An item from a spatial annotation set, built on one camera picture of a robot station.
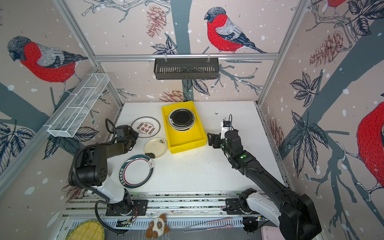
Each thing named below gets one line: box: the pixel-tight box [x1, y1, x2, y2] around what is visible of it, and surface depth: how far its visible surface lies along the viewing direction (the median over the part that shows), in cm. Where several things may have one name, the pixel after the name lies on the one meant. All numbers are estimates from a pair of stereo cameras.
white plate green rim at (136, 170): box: [118, 154, 155, 189], surface depth 87 cm
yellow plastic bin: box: [161, 101, 207, 154], surface depth 102 cm
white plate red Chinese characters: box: [131, 116, 161, 138], surface depth 108 cm
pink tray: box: [260, 225, 286, 240], surface depth 67 cm
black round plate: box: [172, 110, 193, 126], surface depth 108 cm
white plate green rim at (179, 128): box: [168, 108, 196, 132], surface depth 103 cm
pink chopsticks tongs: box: [182, 217, 234, 233], surface depth 69 cm
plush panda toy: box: [145, 213, 170, 240], surface depth 68 cm
